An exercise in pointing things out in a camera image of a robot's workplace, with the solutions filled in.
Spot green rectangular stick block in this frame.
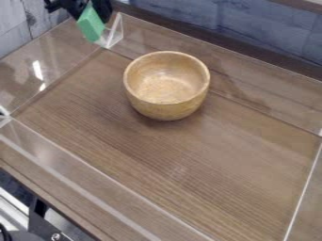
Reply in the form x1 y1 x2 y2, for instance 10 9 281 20
77 3 105 42

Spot clear acrylic tray walls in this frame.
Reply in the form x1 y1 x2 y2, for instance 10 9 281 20
0 14 322 241

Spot clear acrylic corner bracket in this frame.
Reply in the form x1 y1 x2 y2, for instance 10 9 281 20
97 13 123 49

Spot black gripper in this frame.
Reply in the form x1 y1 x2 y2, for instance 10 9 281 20
43 0 114 24

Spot wooden bowl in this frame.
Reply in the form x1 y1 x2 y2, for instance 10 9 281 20
123 51 212 121

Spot black table frame bracket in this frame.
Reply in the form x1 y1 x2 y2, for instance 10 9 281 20
29 198 75 241

